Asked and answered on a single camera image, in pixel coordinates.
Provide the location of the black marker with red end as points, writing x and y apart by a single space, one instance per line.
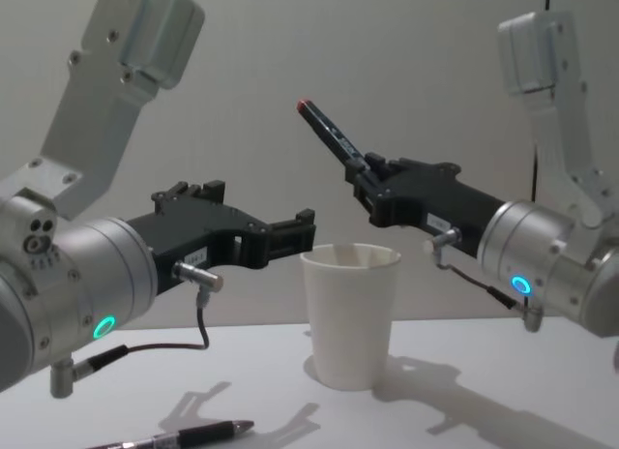
329 127

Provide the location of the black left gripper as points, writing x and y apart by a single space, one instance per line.
193 231

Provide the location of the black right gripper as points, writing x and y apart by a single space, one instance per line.
435 197

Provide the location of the plain pale wall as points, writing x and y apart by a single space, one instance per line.
338 47

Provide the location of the white table cloth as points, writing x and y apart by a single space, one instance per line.
459 410

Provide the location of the dark ballpoint pen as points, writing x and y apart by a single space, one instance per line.
193 432

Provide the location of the white paper cup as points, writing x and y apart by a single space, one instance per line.
350 313

